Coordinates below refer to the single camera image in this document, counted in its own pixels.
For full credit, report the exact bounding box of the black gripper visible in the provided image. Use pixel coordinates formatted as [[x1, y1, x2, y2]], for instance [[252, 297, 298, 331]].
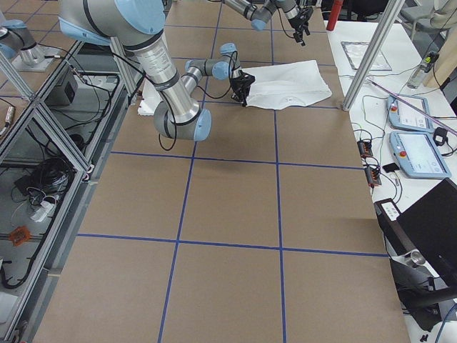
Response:
[[230, 70, 256, 107], [288, 7, 313, 45]]

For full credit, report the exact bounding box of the white long-sleeve printed shirt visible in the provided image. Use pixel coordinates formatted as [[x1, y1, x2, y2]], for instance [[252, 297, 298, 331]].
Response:
[[244, 60, 332, 110]]

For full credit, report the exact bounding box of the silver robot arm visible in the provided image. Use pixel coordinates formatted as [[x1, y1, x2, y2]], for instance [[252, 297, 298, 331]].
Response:
[[221, 0, 313, 46], [59, 1, 255, 141]]

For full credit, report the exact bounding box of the red cylinder bottle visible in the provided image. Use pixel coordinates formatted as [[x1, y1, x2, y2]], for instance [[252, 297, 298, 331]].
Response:
[[326, 0, 343, 31]]

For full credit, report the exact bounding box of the metal reacher stick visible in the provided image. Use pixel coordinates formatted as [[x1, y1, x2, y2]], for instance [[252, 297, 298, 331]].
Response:
[[366, 79, 457, 136]]

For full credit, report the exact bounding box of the clear water bottle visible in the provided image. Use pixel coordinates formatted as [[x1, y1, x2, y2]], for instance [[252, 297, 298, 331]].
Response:
[[406, 51, 439, 89]]

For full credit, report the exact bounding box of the upper blue teach pendant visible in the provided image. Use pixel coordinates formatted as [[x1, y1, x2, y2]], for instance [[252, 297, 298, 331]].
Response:
[[387, 95, 434, 133]]

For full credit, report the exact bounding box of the blue teach pendant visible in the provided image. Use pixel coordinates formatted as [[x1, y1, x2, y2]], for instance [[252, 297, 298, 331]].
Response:
[[389, 131, 452, 179], [387, 95, 434, 133]]

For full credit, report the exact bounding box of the lower blue teach pendant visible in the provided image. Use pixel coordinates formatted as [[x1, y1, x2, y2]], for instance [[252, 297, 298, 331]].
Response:
[[389, 131, 452, 179]]

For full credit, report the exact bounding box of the black laptop computer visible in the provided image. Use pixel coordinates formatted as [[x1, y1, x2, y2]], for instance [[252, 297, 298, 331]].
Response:
[[374, 178, 456, 309]]

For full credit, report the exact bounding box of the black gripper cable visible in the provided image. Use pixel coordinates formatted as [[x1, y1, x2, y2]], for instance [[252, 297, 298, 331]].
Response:
[[273, 6, 297, 39], [199, 49, 240, 101]]

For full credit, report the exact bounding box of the white central pedestal column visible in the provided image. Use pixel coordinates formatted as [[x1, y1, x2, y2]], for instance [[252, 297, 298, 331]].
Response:
[[138, 80, 162, 116]]

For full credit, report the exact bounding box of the aluminium frame post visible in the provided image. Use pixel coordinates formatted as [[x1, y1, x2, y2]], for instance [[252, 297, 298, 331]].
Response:
[[342, 0, 405, 111]]

